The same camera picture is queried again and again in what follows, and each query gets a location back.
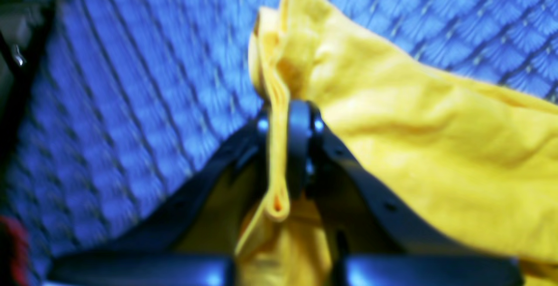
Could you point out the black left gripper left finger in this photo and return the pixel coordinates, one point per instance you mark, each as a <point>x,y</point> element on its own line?
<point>190,239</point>

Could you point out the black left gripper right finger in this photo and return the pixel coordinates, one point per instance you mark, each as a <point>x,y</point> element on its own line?
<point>374,238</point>

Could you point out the yellow T-shirt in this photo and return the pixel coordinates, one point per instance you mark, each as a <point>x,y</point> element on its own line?
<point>477,161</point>

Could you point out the red black table clamp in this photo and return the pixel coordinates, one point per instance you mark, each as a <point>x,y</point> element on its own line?
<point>13,253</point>

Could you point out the blue fan-pattern tablecloth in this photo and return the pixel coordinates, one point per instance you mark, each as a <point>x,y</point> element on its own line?
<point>133,96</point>

